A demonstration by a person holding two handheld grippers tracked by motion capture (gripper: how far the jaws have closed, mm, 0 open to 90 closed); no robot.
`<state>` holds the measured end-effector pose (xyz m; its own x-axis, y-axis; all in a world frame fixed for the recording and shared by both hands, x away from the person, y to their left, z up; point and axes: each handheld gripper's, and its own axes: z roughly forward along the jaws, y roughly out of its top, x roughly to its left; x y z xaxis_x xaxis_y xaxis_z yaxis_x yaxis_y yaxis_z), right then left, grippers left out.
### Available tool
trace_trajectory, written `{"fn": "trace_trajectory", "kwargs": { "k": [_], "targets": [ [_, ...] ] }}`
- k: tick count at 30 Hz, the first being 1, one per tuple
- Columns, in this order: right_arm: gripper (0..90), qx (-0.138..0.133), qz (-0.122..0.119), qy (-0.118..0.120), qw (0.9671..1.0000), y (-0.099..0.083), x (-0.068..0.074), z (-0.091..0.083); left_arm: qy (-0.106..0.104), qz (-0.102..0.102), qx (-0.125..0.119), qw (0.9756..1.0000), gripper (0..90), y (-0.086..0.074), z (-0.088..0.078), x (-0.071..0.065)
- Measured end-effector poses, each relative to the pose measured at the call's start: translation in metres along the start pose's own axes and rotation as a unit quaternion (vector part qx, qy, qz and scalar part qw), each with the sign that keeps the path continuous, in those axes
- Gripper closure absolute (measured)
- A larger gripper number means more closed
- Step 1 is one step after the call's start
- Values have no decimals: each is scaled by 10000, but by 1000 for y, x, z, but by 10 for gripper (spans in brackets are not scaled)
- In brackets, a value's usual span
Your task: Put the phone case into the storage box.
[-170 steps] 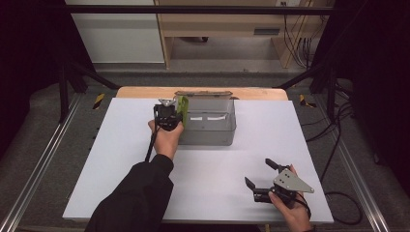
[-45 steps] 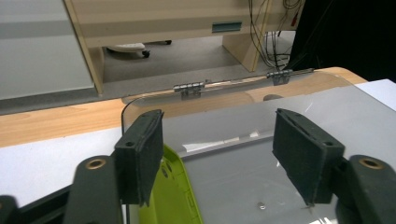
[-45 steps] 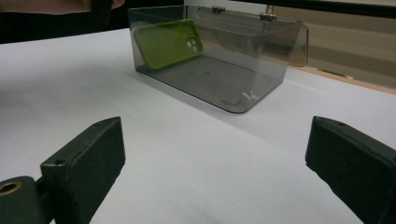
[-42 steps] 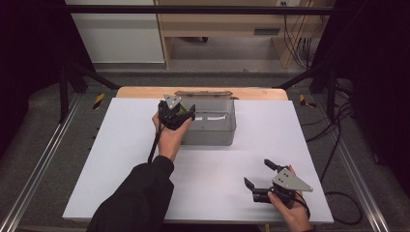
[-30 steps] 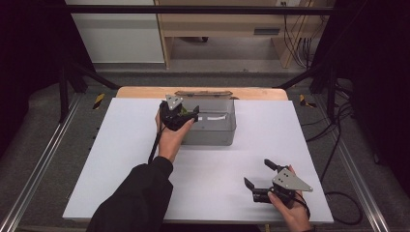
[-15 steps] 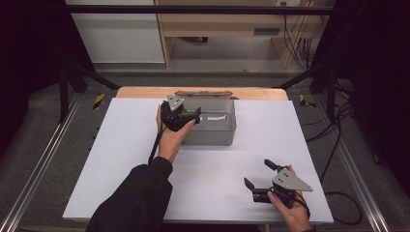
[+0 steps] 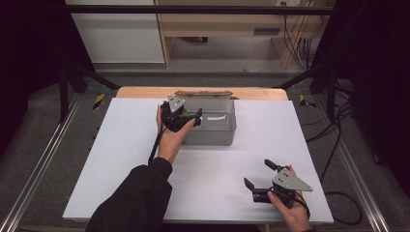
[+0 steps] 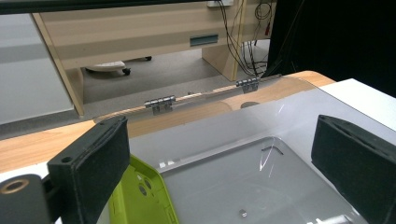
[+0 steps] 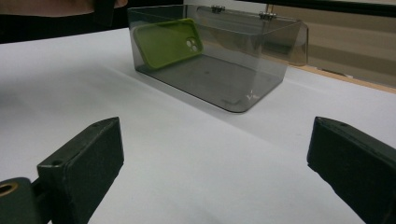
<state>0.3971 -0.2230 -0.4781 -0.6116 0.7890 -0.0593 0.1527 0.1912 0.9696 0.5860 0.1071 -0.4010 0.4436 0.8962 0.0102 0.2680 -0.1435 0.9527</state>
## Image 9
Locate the black horizontal frame bar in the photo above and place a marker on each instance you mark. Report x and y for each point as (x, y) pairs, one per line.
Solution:
(327, 6)

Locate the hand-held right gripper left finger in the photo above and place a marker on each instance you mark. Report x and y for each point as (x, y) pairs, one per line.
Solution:
(84, 168)

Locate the wooden desk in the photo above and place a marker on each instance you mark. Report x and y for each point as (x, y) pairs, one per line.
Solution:
(351, 43)

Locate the transparent grey plastic box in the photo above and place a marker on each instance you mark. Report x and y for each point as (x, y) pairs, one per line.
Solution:
(218, 77)

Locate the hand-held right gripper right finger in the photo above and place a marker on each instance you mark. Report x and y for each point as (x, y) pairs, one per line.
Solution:
(355, 165)

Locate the green phone case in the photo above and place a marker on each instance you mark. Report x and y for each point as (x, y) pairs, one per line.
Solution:
(168, 43)

